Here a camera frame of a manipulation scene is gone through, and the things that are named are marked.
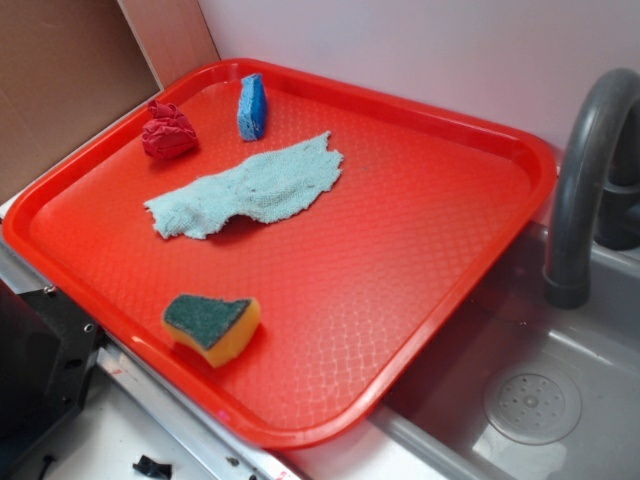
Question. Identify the yellow green scrub sponge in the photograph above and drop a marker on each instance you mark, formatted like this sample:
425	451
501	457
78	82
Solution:
217	329

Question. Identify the blue sponge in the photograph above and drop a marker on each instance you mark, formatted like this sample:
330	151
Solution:
252	108

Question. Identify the red plastic tray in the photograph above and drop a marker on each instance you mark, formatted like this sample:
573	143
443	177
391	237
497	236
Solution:
350	289

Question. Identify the light blue microfiber cloth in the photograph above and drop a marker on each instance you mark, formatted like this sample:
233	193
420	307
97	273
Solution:
267	187

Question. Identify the crumpled red cloth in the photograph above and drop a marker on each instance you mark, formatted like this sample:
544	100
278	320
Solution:
169	133

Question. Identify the grey plastic sink basin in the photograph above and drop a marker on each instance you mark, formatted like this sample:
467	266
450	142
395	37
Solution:
432	424

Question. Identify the round sink drain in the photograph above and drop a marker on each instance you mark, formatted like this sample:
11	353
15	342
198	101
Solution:
532	403

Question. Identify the grey toy faucet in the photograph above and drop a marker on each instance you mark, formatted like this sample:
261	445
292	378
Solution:
597	195

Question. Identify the black tape scrap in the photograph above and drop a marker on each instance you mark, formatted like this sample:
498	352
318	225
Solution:
152	469

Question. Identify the brown cardboard panel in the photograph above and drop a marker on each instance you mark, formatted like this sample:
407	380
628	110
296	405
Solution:
69	69

